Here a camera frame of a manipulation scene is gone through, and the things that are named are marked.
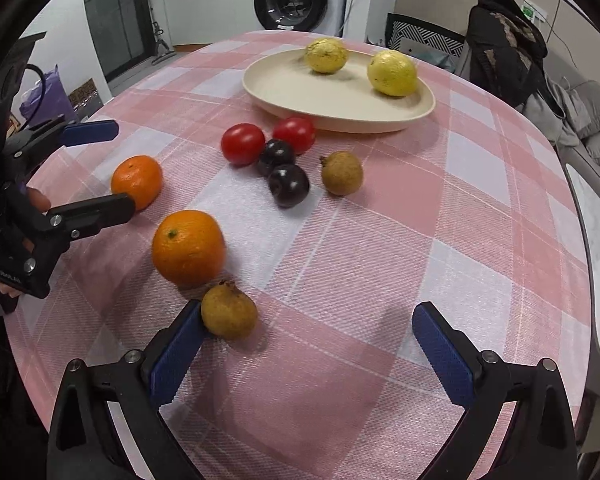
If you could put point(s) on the white counter cabinet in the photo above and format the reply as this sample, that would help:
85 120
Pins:
200 5

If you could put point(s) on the purple bag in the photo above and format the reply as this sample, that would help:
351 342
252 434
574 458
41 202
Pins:
50 95

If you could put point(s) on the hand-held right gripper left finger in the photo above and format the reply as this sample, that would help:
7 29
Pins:
175 355

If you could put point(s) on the small mandarin orange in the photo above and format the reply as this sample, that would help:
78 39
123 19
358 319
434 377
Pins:
137 177

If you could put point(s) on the stick vacuum cleaner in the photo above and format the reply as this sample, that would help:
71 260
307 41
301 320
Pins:
162 45

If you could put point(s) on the dark purple plum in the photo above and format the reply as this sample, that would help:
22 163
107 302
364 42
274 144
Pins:
289 185
275 155

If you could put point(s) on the person's left hand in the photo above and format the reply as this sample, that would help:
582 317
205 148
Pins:
40 200

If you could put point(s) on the black patterned chair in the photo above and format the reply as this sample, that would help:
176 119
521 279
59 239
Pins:
420 27

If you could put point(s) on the grey sofa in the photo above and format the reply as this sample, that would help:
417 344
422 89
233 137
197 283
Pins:
560 70

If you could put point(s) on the cream oval plate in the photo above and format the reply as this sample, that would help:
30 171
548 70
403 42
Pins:
330 102

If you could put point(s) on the patterned cardboard box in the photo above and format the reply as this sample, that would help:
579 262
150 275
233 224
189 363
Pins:
85 97

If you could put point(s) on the pink checked tablecloth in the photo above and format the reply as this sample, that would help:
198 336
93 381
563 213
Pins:
380 260

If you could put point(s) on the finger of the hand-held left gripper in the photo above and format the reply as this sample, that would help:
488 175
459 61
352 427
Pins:
92 131
100 210

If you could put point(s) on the large orange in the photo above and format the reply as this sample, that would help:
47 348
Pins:
189 249

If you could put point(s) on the wall socket with green label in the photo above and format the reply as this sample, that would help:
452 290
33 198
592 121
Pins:
534 13

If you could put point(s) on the smooth yellow fruit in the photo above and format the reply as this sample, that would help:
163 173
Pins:
392 72

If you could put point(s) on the wrinkled yellow fruit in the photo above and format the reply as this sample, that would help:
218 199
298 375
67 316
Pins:
325 55

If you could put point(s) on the red tomato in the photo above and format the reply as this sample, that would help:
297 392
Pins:
295 132
242 144

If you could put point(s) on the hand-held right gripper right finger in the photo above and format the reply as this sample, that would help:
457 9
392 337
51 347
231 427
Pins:
442 355

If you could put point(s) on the brown longan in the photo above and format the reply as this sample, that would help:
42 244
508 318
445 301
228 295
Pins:
342 174
229 310

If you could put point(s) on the crumpled plastic bag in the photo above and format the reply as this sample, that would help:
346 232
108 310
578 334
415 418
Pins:
432 57

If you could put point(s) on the dark glass door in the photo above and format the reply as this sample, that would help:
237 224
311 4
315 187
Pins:
115 15

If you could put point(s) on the grey garment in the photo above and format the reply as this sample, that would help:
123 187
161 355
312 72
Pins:
547 110

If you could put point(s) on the black jacket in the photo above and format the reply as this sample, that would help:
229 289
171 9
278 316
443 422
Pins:
505 55

